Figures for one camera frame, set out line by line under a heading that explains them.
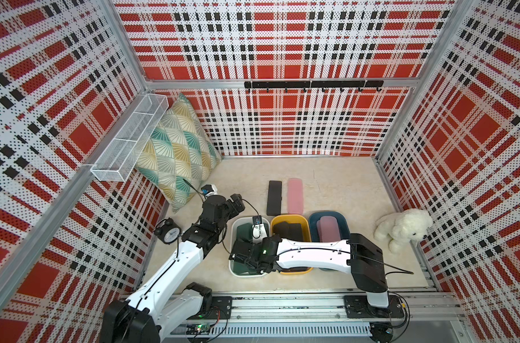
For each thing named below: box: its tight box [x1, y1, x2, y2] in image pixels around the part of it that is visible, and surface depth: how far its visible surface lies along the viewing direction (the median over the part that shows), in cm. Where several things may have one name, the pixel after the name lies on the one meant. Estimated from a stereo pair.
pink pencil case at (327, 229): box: [316, 215, 341, 243], surface depth 94 cm
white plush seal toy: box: [373, 207, 434, 254], surface depth 77 cm
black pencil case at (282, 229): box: [272, 220, 290, 240], surface depth 92 cm
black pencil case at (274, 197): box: [266, 180, 283, 216], surface depth 106 cm
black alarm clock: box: [153, 217, 183, 246], surface depth 86 cm
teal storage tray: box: [308, 210, 350, 243], surface depth 93 cm
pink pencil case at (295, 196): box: [287, 177, 304, 216], surface depth 108 cm
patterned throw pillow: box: [135, 92, 223, 213], surface depth 92 cm
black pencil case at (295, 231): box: [288, 222, 304, 242], surface depth 92 cm
